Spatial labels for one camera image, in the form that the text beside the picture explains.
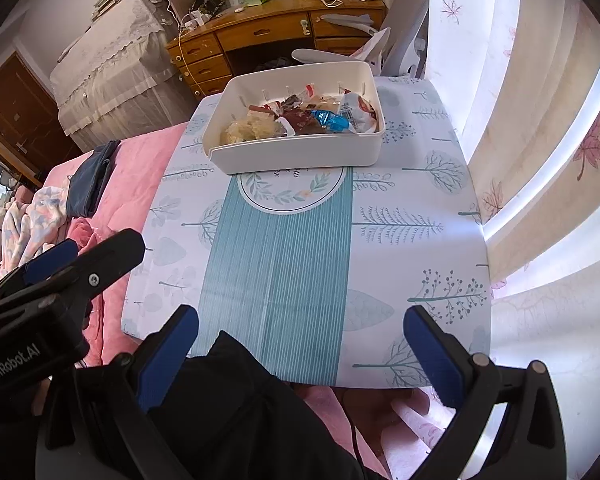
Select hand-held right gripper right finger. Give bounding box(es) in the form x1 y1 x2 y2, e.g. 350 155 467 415
404 305 568 480

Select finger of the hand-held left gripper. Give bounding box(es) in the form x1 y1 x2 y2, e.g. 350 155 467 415
0 237 80 292
40 228 146 307

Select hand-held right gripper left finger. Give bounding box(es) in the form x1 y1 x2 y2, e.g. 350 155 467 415
35 305 200 480

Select large yellow cracker bag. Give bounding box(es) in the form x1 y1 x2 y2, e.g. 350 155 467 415
220 115 261 145

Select white plastic storage box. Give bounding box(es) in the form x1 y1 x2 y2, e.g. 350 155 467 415
201 58 386 176

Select brown chocolate packet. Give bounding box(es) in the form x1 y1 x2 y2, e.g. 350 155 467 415
280 109 328 137

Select red and white snack bag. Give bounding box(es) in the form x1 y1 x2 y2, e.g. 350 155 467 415
340 91 383 134

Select blue snack packet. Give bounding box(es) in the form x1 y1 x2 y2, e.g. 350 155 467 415
314 109 353 133

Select pink towel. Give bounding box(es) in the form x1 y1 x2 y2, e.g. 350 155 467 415
67 217 116 256

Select floral fleece blanket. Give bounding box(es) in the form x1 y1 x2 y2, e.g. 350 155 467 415
0 186 76 281

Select blue denim pouch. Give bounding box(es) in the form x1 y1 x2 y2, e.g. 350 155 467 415
66 139 122 220

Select pink blanket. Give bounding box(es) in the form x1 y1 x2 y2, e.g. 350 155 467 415
42 122 191 368

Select person's black clothing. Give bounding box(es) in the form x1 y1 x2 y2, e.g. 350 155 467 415
150 330 381 480

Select brown wooden door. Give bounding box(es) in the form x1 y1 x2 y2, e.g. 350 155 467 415
0 52 83 186

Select lace covered piano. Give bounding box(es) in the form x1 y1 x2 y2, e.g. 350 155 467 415
49 0 203 153

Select trash bin with white liner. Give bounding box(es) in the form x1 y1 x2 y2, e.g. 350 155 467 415
252 57 301 73

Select stack of books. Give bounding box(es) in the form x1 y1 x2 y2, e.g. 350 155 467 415
92 0 141 21

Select leaf-printed curtain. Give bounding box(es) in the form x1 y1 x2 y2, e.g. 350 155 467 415
420 0 600 461

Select wooden desk with drawers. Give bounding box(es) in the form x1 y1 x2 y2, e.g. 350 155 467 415
166 0 387 98

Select red and white plastic bag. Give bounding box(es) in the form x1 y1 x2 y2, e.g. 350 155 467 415
352 27 393 66

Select grey office chair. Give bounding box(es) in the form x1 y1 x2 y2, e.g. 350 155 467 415
291 0 431 81

